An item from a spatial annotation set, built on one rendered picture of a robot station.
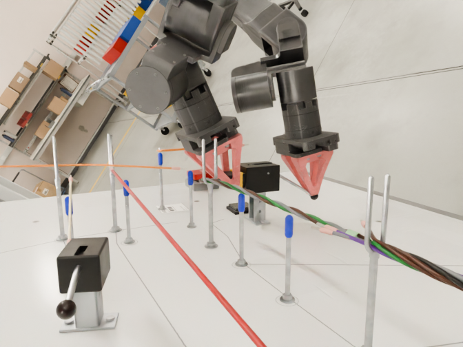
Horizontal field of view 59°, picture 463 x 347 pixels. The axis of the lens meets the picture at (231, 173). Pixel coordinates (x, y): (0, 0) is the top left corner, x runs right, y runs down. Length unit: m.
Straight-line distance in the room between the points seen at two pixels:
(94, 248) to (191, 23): 0.29
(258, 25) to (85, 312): 0.49
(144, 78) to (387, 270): 0.35
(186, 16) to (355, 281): 0.36
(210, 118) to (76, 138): 8.23
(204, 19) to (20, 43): 8.37
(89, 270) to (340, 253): 0.31
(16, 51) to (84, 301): 8.49
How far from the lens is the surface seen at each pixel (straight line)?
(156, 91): 0.49
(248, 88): 0.63
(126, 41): 4.70
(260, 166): 0.61
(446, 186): 1.92
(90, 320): 0.39
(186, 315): 0.40
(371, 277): 0.33
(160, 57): 0.48
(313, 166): 0.69
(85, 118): 8.81
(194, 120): 0.56
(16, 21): 8.93
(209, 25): 0.52
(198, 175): 0.83
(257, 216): 0.63
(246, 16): 0.71
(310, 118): 0.63
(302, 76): 0.63
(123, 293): 0.44
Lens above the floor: 1.46
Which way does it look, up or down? 27 degrees down
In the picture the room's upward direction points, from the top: 55 degrees counter-clockwise
